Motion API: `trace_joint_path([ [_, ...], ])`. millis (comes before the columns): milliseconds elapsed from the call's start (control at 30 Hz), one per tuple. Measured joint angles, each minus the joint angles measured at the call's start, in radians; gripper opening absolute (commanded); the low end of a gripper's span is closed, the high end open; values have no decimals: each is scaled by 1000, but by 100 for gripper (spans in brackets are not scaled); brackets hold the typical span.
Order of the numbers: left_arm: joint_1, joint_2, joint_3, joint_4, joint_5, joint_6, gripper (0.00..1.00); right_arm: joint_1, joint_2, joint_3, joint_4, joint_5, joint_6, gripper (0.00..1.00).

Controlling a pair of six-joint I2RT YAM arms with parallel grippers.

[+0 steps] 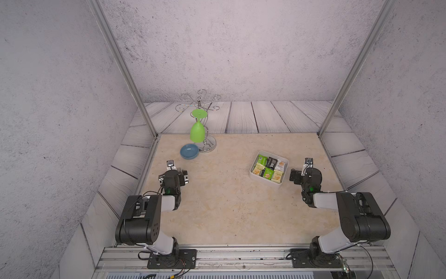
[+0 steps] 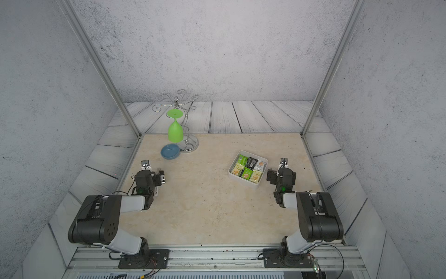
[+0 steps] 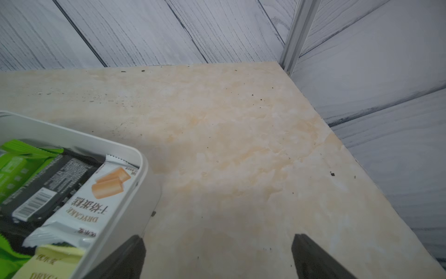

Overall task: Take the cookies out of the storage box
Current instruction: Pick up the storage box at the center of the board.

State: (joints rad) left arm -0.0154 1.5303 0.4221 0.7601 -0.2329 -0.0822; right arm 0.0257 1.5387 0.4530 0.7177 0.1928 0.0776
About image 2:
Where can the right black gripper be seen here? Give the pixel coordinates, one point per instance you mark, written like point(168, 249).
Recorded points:
point(273, 174)

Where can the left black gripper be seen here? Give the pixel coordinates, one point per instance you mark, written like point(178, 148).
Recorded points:
point(157, 178)

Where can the white cookie packet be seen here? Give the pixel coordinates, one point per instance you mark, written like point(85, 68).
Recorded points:
point(260, 166)

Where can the beige cookie packet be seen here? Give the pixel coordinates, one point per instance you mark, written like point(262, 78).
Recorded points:
point(255, 177)

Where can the white plastic storage box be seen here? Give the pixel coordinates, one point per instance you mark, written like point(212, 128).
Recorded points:
point(241, 180)

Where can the black cookie packet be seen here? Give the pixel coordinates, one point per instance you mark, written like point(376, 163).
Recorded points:
point(251, 163)

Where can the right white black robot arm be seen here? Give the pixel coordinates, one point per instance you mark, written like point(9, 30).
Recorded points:
point(318, 219)

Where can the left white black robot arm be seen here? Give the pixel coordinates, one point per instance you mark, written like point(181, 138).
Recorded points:
point(97, 221)

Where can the tall green cookie packet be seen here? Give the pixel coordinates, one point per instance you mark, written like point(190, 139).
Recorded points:
point(246, 173)

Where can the blue ceramic bowl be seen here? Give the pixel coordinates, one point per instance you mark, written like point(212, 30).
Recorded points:
point(170, 151)

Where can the yellow cookie packet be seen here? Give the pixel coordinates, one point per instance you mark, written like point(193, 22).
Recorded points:
point(237, 169)

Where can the green plastic wine glass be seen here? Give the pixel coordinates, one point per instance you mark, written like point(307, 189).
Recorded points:
point(175, 130)

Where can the silver wire glass rack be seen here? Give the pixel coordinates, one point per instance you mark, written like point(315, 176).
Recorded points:
point(177, 101)

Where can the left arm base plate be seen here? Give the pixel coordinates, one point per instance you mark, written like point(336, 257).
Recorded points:
point(146, 259)

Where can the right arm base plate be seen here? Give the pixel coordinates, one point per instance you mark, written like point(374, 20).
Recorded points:
point(287, 258)

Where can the aluminium front rail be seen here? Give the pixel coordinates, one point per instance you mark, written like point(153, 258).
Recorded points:
point(329, 261)

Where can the right aluminium frame post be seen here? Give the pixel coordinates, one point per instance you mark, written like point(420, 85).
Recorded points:
point(336, 60)

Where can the aluminium frame post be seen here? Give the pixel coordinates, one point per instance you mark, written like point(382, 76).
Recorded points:
point(86, 43)
point(336, 60)

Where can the left aluminium frame post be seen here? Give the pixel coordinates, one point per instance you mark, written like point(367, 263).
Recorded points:
point(86, 43)

